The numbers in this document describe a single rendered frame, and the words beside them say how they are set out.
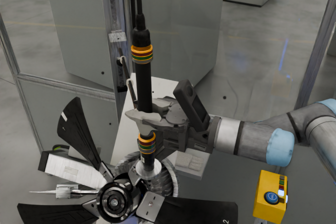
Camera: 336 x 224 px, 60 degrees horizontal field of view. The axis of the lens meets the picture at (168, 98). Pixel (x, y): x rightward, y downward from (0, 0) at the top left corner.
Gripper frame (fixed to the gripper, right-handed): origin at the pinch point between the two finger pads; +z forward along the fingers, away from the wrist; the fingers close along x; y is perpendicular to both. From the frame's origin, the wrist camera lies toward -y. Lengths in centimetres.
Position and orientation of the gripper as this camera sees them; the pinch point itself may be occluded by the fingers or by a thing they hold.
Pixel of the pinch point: (134, 105)
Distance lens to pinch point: 68.8
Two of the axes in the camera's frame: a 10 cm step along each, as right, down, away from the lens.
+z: -9.4, -2.0, 2.8
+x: 3.5, -5.5, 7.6
